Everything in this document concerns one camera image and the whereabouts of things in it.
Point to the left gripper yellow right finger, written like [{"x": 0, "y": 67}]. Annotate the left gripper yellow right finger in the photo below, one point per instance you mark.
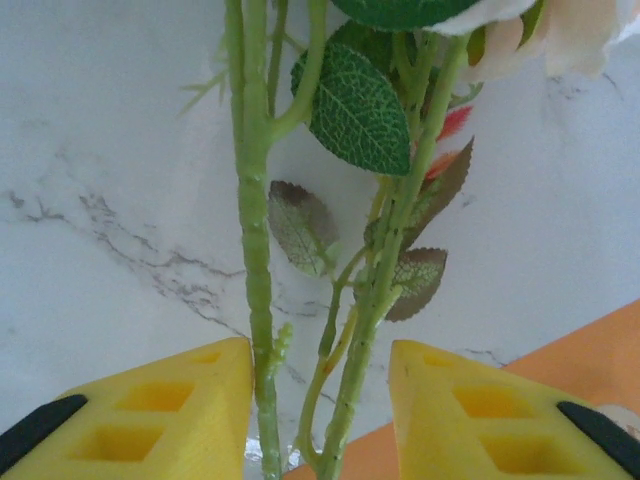
[{"x": 475, "y": 425}]

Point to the white fake flower stem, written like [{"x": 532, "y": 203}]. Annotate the white fake flower stem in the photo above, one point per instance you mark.
[{"x": 255, "y": 225}]

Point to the peach fake flower stem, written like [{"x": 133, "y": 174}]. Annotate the peach fake flower stem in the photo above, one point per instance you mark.
[{"x": 395, "y": 235}]

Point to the orange wrapping paper sheet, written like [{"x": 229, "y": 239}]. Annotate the orange wrapping paper sheet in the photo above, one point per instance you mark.
[{"x": 575, "y": 360}]

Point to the pink fake flower stem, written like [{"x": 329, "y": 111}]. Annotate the pink fake flower stem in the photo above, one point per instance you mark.
[{"x": 327, "y": 330}]

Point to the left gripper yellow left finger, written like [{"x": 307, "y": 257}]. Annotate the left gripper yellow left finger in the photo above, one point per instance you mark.
[{"x": 150, "y": 415}]

